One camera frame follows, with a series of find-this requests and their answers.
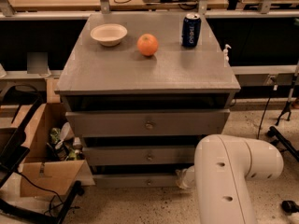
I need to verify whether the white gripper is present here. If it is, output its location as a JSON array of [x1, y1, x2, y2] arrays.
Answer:
[[176, 166, 195, 189]]

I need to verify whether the grey bottom drawer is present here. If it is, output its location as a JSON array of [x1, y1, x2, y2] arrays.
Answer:
[[93, 173, 178, 189]]

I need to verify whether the grey drawer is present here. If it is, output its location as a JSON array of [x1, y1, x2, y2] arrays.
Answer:
[[93, 173, 178, 189], [83, 146, 195, 166], [66, 109, 230, 137]]

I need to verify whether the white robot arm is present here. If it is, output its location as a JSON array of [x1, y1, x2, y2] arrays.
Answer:
[[177, 134, 284, 224]]

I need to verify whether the grey middle drawer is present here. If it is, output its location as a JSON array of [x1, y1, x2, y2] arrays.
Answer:
[[83, 146, 195, 166]]

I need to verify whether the grey top drawer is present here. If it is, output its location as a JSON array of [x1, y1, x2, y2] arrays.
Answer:
[[66, 109, 230, 137]]

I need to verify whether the grey wooden drawer cabinet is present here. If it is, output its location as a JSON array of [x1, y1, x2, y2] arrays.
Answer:
[[56, 12, 240, 175]]

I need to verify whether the black stand right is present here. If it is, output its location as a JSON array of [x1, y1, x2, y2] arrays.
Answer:
[[267, 126, 299, 161]]

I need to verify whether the black stand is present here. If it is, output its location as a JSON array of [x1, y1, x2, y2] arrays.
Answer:
[[0, 84, 84, 224], [267, 126, 299, 161]]

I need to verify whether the black caster wheel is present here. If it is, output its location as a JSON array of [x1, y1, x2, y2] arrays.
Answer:
[[281, 201, 299, 215]]

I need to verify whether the black tripod leg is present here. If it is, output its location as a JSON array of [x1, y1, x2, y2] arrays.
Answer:
[[276, 61, 299, 126]]

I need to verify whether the brown cardboard box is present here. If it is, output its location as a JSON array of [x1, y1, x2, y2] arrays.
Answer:
[[0, 77, 97, 198]]

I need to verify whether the white pump bottle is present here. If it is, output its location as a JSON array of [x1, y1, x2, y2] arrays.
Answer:
[[223, 44, 231, 62]]

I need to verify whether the orange fruit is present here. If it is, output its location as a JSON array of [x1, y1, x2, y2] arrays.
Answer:
[[137, 34, 159, 56]]

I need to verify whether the blue Pepsi can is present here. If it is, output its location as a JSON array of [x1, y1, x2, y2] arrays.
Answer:
[[181, 13, 201, 48]]

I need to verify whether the white bowl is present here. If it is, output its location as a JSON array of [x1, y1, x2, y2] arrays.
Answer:
[[91, 23, 127, 47]]

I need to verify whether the black stand left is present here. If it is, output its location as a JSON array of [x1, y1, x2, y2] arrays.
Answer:
[[0, 84, 84, 224]]

